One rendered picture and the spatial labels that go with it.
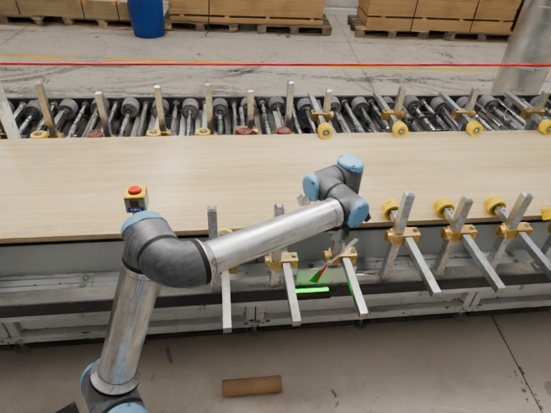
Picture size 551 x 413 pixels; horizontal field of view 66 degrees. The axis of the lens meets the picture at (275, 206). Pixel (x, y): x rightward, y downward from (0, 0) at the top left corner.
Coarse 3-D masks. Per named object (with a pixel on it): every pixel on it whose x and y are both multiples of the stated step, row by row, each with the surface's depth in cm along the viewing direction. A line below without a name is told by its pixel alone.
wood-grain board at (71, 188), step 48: (0, 144) 226; (48, 144) 228; (96, 144) 230; (144, 144) 232; (192, 144) 235; (240, 144) 237; (288, 144) 239; (336, 144) 242; (384, 144) 244; (432, 144) 247; (480, 144) 249; (528, 144) 252; (0, 192) 194; (48, 192) 196; (96, 192) 198; (192, 192) 201; (240, 192) 203; (288, 192) 204; (384, 192) 208; (432, 192) 210; (480, 192) 212; (0, 240) 172; (48, 240) 175
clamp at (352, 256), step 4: (328, 248) 180; (348, 248) 180; (324, 252) 179; (328, 252) 178; (344, 252) 178; (348, 252) 178; (352, 252) 178; (356, 252) 178; (324, 256) 179; (328, 256) 177; (332, 256) 176; (340, 256) 177; (344, 256) 177; (348, 256) 177; (352, 256) 178; (356, 256) 178; (324, 260) 179; (336, 260) 178; (340, 260) 178; (352, 260) 179; (356, 260) 179; (332, 264) 179; (336, 264) 179
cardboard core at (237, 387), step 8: (264, 376) 219; (272, 376) 219; (280, 376) 219; (224, 384) 213; (232, 384) 214; (240, 384) 214; (248, 384) 214; (256, 384) 214; (264, 384) 215; (272, 384) 215; (280, 384) 216; (224, 392) 212; (232, 392) 213; (240, 392) 213; (248, 392) 214; (256, 392) 214; (264, 392) 215; (272, 392) 216
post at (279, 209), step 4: (276, 204) 159; (280, 204) 159; (276, 208) 158; (280, 208) 158; (284, 208) 159; (276, 212) 159; (280, 212) 159; (284, 212) 159; (280, 248) 171; (272, 252) 172; (276, 252) 172; (280, 252) 172; (272, 256) 173; (276, 256) 174; (280, 256) 174; (272, 260) 174; (276, 260) 175; (272, 272) 179; (276, 272) 179; (272, 276) 181; (276, 276) 181; (272, 280) 182; (276, 280) 183
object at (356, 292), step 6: (342, 246) 183; (342, 258) 177; (348, 258) 177; (342, 264) 177; (348, 264) 174; (348, 270) 172; (348, 276) 169; (354, 276) 169; (348, 282) 169; (354, 282) 167; (354, 288) 164; (354, 294) 162; (360, 294) 162; (354, 300) 162; (360, 300) 160; (360, 306) 158; (366, 306) 158; (360, 312) 156; (366, 312) 156; (360, 318) 157
